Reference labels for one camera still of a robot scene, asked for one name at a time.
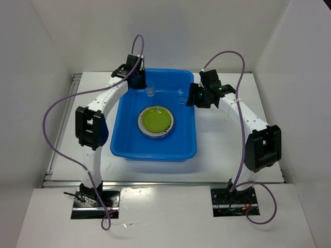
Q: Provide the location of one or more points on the green plastic plate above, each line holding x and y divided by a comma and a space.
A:
156, 119

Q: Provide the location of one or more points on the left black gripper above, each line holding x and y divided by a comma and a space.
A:
142, 85

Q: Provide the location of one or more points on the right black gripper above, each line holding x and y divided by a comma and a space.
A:
194, 88

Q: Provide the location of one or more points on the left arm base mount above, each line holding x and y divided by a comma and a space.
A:
84, 209

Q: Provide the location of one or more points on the blue plastic bin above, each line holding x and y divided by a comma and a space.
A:
180, 144

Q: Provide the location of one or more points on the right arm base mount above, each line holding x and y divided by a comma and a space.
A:
225, 204

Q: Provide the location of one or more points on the orange sunburst pattern plate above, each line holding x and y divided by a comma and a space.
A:
155, 134

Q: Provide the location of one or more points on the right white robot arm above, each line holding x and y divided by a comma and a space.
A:
261, 146

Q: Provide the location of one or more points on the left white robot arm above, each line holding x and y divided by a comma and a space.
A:
90, 121

